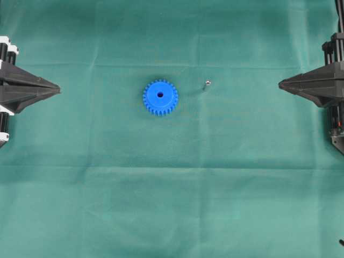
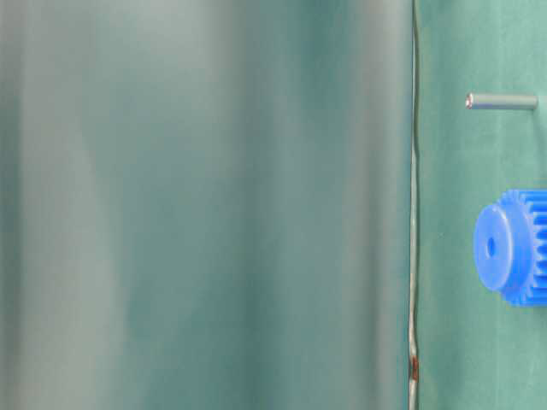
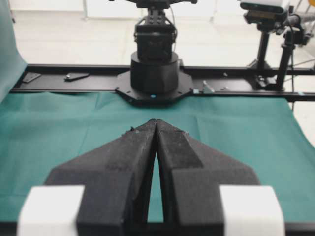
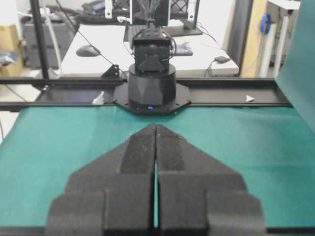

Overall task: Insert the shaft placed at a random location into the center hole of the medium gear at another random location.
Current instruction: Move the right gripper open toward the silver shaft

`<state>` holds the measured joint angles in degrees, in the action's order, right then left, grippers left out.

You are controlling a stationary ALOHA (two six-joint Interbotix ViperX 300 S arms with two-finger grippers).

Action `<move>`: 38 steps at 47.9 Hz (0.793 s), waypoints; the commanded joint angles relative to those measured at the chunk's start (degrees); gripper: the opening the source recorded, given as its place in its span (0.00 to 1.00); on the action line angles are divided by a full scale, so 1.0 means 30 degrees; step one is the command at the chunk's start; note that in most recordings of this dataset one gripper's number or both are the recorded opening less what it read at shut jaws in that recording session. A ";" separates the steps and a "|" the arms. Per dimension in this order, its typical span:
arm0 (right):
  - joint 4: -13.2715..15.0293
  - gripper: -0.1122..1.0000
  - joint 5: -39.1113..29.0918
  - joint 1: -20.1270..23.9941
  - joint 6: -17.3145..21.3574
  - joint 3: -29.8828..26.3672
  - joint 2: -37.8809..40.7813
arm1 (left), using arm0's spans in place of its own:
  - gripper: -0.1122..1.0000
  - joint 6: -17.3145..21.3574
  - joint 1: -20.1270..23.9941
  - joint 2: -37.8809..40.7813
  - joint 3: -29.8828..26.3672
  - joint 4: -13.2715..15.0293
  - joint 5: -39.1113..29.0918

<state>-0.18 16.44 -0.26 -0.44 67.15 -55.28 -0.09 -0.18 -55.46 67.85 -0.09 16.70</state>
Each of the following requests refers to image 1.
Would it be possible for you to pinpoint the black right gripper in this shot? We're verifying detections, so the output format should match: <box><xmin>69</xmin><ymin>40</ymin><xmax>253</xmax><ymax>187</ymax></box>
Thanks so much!
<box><xmin>278</xmin><ymin>32</ymin><xmax>344</xmax><ymax>155</ymax></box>

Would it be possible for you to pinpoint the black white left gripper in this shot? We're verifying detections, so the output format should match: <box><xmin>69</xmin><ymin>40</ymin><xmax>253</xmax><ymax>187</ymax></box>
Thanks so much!
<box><xmin>0</xmin><ymin>35</ymin><xmax>62</xmax><ymax>148</ymax></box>

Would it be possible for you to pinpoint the black cable at right edge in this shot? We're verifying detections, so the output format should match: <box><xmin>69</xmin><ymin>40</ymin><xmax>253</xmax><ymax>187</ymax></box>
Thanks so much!
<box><xmin>335</xmin><ymin>0</ymin><xmax>344</xmax><ymax>34</ymax></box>

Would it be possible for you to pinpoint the blue plastic gear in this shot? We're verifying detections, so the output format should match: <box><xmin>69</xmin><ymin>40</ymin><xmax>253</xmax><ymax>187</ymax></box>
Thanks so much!
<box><xmin>142</xmin><ymin>79</ymin><xmax>178</xmax><ymax>116</ymax></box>

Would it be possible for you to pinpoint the green cloth mat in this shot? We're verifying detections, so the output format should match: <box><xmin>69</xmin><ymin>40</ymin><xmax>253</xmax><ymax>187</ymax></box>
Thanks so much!
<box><xmin>1</xmin><ymin>1</ymin><xmax>343</xmax><ymax>257</ymax></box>

